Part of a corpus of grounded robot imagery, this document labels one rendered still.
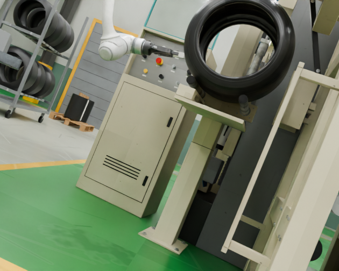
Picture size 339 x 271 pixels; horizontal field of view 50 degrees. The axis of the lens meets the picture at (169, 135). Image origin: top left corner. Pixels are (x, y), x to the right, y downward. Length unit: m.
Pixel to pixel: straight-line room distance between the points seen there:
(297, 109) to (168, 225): 0.99
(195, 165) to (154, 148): 0.48
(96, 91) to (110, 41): 9.45
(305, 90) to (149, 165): 1.14
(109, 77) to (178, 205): 9.35
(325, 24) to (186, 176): 1.13
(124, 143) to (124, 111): 0.23
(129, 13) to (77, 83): 2.65
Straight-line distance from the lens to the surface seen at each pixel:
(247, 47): 2.28
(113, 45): 1.94
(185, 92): 1.86
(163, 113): 2.58
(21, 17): 5.83
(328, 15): 2.14
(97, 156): 2.71
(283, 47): 1.89
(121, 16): 11.82
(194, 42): 1.92
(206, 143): 2.18
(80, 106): 8.21
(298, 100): 2.13
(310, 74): 1.35
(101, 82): 11.39
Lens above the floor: 0.59
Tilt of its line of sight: level
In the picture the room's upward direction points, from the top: 23 degrees clockwise
